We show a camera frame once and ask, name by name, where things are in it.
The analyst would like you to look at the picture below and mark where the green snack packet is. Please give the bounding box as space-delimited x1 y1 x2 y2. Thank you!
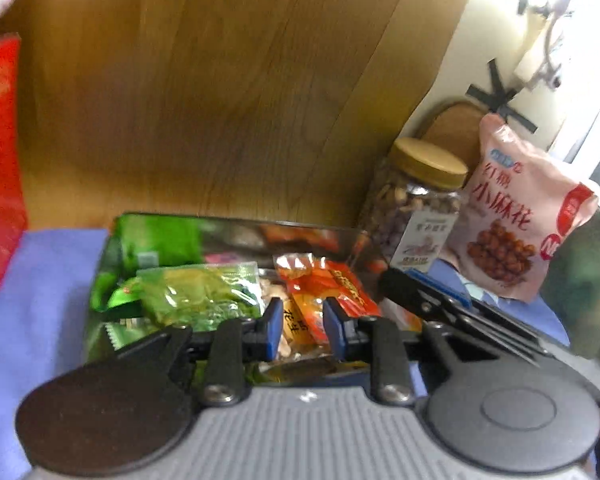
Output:
122 262 264 332

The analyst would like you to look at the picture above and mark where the orange snack packet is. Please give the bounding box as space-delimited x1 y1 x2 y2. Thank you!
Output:
274 254 381 346

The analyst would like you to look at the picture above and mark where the black tin box sheep print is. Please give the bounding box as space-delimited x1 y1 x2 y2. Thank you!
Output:
83 212 424 376

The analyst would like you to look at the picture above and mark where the peanut jar gold lid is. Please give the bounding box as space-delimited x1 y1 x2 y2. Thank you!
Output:
358 138 468 272

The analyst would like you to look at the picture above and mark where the pink snack bag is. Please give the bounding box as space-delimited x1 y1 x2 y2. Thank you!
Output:
441 114 598 302

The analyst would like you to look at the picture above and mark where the wooden cutting board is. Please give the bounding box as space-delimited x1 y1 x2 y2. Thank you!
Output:
415 101 486 177

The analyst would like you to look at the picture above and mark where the black tape cross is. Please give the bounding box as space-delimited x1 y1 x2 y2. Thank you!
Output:
465 58 538 134

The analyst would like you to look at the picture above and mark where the large wooden panel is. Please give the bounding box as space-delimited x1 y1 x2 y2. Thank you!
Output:
0 0 468 229

